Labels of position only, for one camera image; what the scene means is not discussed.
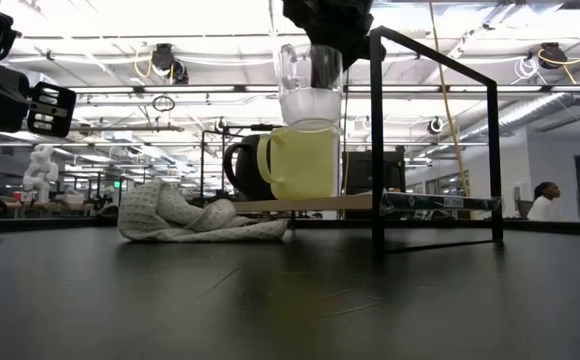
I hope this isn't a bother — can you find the yellow mug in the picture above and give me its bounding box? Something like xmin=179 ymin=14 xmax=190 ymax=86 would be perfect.
xmin=255 ymin=123 xmax=342 ymax=202

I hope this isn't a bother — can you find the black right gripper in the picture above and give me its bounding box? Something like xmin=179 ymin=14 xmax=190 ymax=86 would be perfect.
xmin=281 ymin=0 xmax=388 ymax=91

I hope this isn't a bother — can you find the black mug green inside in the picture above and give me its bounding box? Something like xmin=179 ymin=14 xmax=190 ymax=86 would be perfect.
xmin=222 ymin=133 xmax=277 ymax=203

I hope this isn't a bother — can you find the black computer case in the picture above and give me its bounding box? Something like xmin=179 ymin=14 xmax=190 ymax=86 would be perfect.
xmin=341 ymin=149 xmax=407 ymax=221

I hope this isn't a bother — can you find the white waffle cloth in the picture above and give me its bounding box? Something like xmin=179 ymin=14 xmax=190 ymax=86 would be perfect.
xmin=116 ymin=179 xmax=290 ymax=244

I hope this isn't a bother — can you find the black metal shelf frame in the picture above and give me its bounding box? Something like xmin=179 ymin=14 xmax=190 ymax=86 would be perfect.
xmin=199 ymin=25 xmax=505 ymax=257

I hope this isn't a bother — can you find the yellow hanging cable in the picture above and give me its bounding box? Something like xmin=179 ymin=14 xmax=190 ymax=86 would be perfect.
xmin=428 ymin=0 xmax=472 ymax=199

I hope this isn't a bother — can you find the clear glass mug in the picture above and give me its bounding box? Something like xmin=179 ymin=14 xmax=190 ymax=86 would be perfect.
xmin=275 ymin=43 xmax=345 ymax=130

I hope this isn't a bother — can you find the person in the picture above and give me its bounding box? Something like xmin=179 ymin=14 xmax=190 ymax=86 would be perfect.
xmin=526 ymin=180 xmax=562 ymax=223

